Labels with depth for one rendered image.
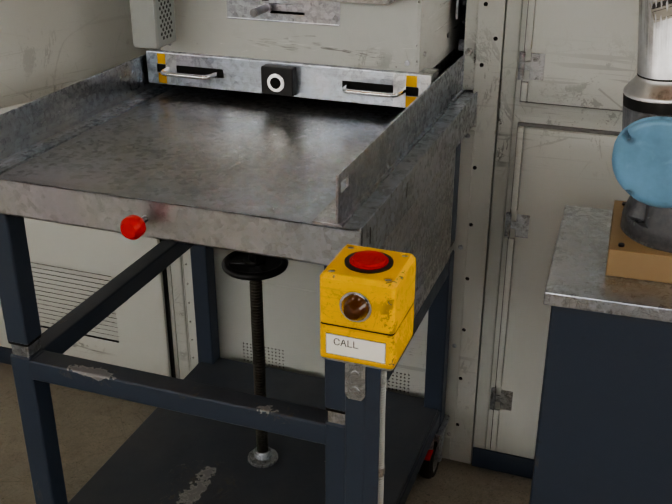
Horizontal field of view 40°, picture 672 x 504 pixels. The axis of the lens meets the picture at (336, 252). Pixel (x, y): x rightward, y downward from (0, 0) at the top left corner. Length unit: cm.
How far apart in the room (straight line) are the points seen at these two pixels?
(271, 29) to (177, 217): 51
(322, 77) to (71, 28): 52
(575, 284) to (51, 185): 73
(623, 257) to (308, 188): 43
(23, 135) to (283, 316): 82
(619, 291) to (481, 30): 66
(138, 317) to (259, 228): 109
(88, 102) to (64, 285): 80
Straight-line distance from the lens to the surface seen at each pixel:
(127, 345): 232
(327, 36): 162
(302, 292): 204
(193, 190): 129
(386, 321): 92
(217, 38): 170
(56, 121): 157
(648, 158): 112
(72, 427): 232
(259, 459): 185
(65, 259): 231
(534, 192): 179
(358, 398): 100
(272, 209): 121
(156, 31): 163
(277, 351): 214
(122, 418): 232
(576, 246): 138
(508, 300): 189
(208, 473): 184
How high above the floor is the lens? 131
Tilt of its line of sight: 25 degrees down
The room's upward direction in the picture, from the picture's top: straight up
